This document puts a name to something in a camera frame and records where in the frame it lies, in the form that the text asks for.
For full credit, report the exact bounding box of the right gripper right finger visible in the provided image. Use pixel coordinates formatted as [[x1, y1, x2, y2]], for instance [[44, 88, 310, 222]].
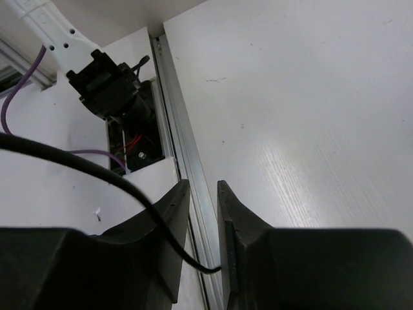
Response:
[[217, 181, 412, 309]]

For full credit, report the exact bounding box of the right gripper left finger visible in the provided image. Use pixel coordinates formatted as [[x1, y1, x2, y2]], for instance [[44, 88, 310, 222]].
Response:
[[0, 179, 190, 310]]

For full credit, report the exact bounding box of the thin black headphone cable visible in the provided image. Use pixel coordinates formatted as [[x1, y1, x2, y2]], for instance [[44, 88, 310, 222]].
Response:
[[0, 132, 223, 275]]

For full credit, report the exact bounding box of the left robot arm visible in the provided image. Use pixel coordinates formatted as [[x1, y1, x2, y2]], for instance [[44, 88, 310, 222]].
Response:
[[7, 1, 145, 122]]

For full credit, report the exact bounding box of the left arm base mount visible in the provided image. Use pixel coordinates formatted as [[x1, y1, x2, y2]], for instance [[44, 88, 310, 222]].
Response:
[[105, 79, 167, 177]]

